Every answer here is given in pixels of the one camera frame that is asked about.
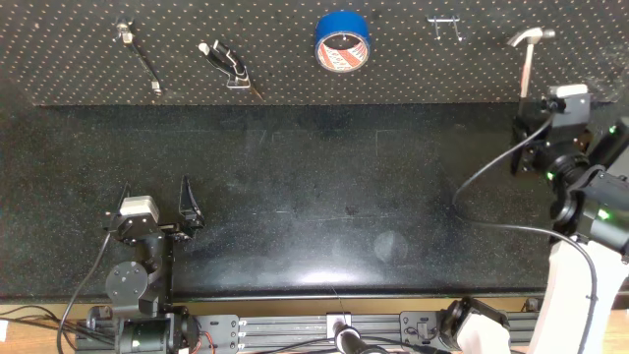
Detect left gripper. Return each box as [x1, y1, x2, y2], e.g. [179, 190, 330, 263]
[117, 175, 206, 243]

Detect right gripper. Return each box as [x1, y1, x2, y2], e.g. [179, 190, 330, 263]
[510, 99, 551, 175]

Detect hammer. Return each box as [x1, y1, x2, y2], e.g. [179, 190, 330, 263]
[505, 27, 557, 102]

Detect wrench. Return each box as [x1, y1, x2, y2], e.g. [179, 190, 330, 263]
[115, 19, 163, 96]

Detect pliers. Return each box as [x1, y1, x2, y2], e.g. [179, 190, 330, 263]
[197, 39, 265, 102]

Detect roll of blue tape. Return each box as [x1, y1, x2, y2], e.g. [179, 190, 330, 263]
[314, 10, 372, 75]

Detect black pegboard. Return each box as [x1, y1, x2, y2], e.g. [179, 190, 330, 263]
[0, 0, 629, 107]

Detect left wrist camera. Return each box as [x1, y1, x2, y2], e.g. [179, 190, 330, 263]
[119, 195, 161, 225]

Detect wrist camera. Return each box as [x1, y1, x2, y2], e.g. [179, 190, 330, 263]
[548, 84, 592, 130]
[119, 195, 161, 225]

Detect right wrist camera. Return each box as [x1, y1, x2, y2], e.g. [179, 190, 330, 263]
[548, 84, 592, 130]

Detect black cable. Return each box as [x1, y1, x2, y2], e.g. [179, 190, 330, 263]
[450, 110, 599, 354]
[56, 230, 113, 354]

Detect mounting rail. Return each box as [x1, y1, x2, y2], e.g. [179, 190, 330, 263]
[73, 297, 542, 354]

